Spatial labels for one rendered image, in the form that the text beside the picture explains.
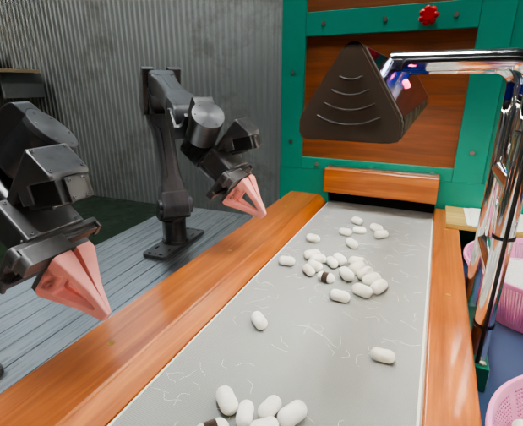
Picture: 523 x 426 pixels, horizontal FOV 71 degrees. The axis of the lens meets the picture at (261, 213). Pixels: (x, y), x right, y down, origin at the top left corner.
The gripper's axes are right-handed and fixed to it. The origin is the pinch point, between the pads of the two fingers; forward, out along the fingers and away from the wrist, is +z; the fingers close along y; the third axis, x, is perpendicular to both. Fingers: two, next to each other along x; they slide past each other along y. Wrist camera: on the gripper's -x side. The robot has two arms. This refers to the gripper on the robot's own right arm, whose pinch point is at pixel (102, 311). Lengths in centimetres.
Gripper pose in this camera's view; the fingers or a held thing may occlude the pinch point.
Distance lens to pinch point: 43.7
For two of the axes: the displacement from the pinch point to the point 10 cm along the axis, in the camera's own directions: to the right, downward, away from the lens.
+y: 4.2, -3.0, 8.6
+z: 6.9, 7.2, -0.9
